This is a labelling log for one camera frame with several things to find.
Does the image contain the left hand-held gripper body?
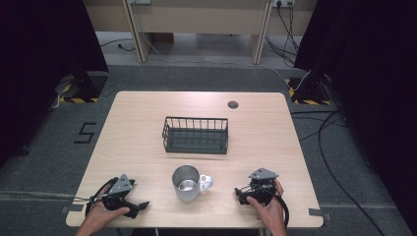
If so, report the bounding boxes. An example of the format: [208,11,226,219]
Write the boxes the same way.
[100,173,141,219]

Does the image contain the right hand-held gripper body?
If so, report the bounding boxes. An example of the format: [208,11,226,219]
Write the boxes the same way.
[241,167,280,207]

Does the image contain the person's left hand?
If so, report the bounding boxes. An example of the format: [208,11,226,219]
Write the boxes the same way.
[86,185,131,228]

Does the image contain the person's right hand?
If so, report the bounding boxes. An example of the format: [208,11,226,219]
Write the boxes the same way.
[246,178,285,228]

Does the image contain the grey tape strip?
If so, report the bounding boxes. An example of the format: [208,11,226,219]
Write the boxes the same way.
[60,203,86,214]
[308,207,332,221]

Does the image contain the black tape floor mark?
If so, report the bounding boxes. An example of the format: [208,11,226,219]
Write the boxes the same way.
[73,121,98,145]

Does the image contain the black stand base striped tape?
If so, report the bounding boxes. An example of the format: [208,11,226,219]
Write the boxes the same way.
[54,70,110,104]
[284,70,332,106]

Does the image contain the black curtain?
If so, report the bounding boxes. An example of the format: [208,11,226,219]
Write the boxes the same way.
[293,0,417,227]
[0,0,110,169]

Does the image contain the beige background desk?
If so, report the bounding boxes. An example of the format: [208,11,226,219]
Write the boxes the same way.
[83,0,320,66]

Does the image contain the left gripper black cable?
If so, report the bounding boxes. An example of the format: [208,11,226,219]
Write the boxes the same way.
[85,176,120,218]

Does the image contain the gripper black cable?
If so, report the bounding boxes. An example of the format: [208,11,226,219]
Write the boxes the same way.
[270,192,291,230]
[85,176,120,218]

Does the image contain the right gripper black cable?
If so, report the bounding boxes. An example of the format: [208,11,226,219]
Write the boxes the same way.
[270,192,291,230]

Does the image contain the metal cup with handle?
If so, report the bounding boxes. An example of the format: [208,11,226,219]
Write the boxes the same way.
[171,164,214,203]

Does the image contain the black wire basket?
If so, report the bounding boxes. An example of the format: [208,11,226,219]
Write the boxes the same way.
[161,115,230,155]

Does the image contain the long black floor cable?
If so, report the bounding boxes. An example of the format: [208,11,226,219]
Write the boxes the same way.
[317,110,386,236]

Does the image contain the thin black floor cables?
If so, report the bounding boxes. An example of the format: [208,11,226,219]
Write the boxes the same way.
[289,109,348,143]

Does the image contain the grey floor cable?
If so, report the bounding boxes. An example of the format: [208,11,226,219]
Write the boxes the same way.
[0,190,91,203]

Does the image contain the short black floor cable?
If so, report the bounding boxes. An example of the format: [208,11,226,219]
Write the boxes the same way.
[99,37,136,53]

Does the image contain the bundle of black hanging cables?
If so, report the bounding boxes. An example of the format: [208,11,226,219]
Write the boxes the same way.
[264,1,301,69]

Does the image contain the white wall socket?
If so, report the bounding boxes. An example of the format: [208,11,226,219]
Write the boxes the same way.
[272,0,297,8]

